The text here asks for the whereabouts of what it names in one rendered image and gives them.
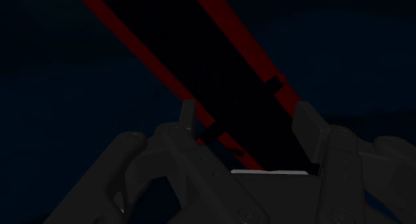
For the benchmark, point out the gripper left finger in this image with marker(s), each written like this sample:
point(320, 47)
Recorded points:
point(182, 158)

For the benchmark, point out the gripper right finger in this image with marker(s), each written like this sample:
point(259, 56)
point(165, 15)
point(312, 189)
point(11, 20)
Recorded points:
point(341, 171)

